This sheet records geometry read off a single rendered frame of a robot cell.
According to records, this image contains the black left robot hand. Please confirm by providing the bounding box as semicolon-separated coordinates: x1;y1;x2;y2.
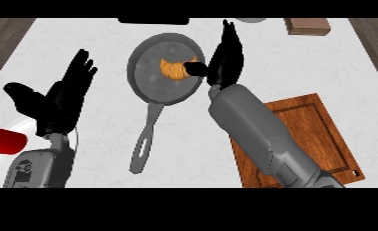
2;48;100;138

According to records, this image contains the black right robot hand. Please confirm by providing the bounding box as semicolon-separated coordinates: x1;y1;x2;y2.
184;19;246;87

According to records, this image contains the orange croissant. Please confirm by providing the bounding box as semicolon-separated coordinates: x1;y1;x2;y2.
159;56;202;82

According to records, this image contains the grey frying pan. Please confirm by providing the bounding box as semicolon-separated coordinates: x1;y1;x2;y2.
126;32;207;175

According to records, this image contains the brown wooden cutting board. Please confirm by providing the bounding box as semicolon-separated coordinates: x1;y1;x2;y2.
230;93;367;189

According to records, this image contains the grey round bowl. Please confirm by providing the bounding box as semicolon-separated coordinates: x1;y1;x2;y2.
235;18;269;24

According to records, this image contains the white plate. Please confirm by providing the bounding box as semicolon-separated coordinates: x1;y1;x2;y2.
0;113;80;156

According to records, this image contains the red round fruit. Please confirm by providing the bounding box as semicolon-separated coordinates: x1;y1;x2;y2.
0;128;30;155

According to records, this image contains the black flat appliance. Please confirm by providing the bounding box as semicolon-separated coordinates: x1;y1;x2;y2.
117;18;191;26

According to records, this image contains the brown wooden block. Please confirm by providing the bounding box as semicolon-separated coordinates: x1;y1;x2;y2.
284;18;333;37

